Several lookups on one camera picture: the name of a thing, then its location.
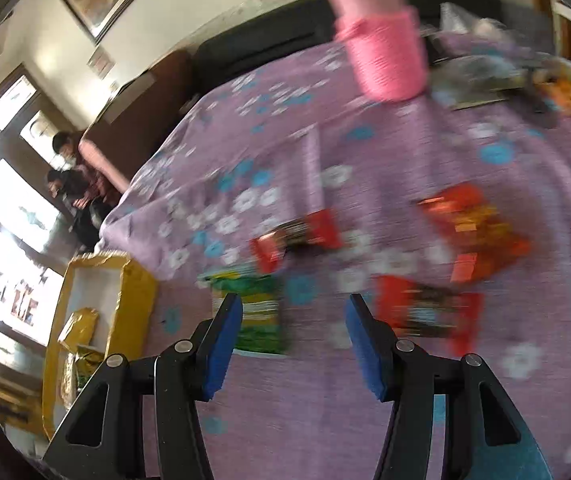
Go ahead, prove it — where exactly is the red packet with dark label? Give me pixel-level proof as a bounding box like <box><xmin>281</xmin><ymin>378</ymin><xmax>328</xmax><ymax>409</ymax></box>
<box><xmin>250</xmin><ymin>209</ymin><xmax>345</xmax><ymax>274</ymax></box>
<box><xmin>374</xmin><ymin>274</ymin><xmax>485</xmax><ymax>356</ymax></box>

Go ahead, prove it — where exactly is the brown chair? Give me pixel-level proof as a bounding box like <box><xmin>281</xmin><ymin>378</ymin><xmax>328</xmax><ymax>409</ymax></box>
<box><xmin>78</xmin><ymin>47</ymin><xmax>197</xmax><ymax>202</ymax></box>

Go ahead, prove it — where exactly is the yellow cardboard box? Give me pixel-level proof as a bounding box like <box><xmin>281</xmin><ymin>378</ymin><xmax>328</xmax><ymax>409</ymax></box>
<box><xmin>40</xmin><ymin>254</ymin><xmax>159</xmax><ymax>439</ymax></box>

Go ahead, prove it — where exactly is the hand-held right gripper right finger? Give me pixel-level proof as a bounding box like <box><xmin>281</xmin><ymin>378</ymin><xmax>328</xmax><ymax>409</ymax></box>
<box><xmin>344</xmin><ymin>292</ymin><xmax>551</xmax><ymax>480</ymax></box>

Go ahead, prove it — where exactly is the clear bag of dark seeds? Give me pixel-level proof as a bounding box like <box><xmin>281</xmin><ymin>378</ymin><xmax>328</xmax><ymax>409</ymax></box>
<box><xmin>433</xmin><ymin>54</ymin><xmax>529</xmax><ymax>110</ymax></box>

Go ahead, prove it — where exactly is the green striped snack packet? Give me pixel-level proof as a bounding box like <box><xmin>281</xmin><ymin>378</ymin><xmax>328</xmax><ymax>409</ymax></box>
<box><xmin>210</xmin><ymin>269</ymin><xmax>289</xmax><ymax>357</ymax></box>

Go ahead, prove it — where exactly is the window with wooden frame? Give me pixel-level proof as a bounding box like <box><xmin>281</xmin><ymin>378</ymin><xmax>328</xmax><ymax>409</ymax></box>
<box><xmin>0</xmin><ymin>74</ymin><xmax>69</xmax><ymax>361</ymax></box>

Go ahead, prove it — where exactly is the yellow snack packet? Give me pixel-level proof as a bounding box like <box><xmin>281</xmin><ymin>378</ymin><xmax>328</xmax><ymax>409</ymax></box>
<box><xmin>58</xmin><ymin>307</ymin><xmax>100</xmax><ymax>357</ymax></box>

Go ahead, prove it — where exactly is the black sofa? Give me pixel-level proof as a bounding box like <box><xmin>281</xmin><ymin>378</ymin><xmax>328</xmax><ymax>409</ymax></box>
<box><xmin>193</xmin><ymin>0</ymin><xmax>505</xmax><ymax>97</ymax></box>

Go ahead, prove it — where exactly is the pink bottle with knit sleeve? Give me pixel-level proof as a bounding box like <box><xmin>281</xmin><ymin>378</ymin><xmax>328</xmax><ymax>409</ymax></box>
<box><xmin>325</xmin><ymin>0</ymin><xmax>429</xmax><ymax>104</ymax></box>

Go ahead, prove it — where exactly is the small wall plaque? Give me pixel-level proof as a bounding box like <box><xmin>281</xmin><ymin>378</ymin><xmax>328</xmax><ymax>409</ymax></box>
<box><xmin>88</xmin><ymin>47</ymin><xmax>117</xmax><ymax>79</ymax></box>

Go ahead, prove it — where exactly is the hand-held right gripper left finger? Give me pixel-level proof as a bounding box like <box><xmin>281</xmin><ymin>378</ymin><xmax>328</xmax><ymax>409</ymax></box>
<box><xmin>40</xmin><ymin>292</ymin><xmax>244</xmax><ymax>480</ymax></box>

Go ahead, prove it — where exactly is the red gold nougat packet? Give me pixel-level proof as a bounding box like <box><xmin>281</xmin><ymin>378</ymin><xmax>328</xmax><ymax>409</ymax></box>
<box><xmin>453</xmin><ymin>207</ymin><xmax>532</xmax><ymax>283</ymax></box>

